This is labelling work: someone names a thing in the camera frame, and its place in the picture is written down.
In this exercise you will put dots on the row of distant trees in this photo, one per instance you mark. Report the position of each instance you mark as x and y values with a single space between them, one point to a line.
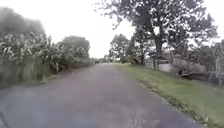
123 48

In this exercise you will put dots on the grey asphalt road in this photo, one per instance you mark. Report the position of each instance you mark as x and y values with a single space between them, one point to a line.
96 96

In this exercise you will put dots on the dark tree behind corn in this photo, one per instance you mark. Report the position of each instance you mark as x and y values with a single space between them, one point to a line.
77 42

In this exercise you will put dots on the large dark tree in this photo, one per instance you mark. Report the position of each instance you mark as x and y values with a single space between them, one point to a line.
158 30

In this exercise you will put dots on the pale bush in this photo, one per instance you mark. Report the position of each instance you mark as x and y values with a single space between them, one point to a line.
186 66

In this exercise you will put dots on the grass verge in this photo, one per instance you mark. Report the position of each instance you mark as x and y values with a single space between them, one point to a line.
186 91

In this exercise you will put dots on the tall corn field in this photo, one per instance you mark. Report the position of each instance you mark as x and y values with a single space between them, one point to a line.
30 53

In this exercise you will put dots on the grass strip beside corn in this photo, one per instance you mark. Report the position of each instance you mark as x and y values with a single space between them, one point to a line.
23 75

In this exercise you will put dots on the dark tree group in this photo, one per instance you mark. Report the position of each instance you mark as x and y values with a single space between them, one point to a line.
16 23

